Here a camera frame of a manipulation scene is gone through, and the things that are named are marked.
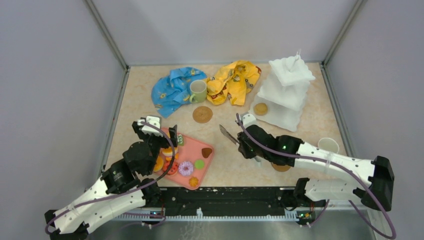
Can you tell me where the yellow patterned cloth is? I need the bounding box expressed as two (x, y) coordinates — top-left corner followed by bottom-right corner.
(206, 60), (262, 106)

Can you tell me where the white tiered dessert stand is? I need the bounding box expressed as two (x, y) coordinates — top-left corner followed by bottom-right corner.
(248, 49), (316, 132)

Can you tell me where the metal tongs white handle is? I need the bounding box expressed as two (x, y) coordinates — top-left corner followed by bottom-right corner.
(219, 124), (262, 167)

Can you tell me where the purple sprinkled donut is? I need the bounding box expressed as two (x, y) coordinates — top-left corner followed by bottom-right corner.
(178, 161), (194, 177)

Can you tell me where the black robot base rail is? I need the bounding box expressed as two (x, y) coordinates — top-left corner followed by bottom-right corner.
(146, 186), (326, 217)

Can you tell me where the orange glazed bun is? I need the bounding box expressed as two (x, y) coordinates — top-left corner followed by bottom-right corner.
(153, 156), (165, 173)

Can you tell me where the blue patterned cloth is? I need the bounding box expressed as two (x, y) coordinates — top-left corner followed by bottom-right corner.
(151, 67), (207, 118)

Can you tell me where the yellow orange pastry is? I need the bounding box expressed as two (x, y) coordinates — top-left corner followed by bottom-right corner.
(161, 147), (178, 157)

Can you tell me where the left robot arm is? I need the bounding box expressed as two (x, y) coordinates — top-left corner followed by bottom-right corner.
(44, 116), (178, 240)

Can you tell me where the pink cup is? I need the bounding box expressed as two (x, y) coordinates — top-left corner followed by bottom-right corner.
(317, 137), (340, 154)

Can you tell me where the woven rattan coaster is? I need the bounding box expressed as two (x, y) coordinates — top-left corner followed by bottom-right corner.
(192, 106), (213, 124)

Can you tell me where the green mug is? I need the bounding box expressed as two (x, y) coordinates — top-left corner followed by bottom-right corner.
(189, 79), (207, 103)

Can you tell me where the green round macaron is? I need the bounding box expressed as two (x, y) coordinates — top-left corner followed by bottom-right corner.
(194, 159), (205, 170)

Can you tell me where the green cake slice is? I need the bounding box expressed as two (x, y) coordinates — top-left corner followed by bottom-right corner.
(177, 134), (185, 146)

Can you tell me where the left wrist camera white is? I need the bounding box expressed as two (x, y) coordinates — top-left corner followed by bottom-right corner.
(136, 115), (163, 137)

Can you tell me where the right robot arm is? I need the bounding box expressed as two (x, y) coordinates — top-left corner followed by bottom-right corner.
(235, 124), (395, 212)

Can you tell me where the brown heart cookie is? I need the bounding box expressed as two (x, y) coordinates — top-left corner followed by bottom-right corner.
(201, 147), (213, 159)

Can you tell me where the round tan muffin cake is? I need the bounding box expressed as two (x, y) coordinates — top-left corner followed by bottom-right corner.
(253, 102), (268, 116)

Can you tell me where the red orange donut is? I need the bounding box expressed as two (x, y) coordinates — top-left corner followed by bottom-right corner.
(162, 161), (179, 176)

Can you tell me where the round wooden coaster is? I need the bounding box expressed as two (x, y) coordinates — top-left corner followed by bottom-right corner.
(271, 163), (291, 172)

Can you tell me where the pink plastic tray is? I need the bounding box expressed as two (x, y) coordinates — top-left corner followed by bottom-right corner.
(154, 133), (215, 190)

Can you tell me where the orange swirl cookie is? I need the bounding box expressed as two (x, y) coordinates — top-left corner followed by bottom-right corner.
(188, 177), (199, 188)

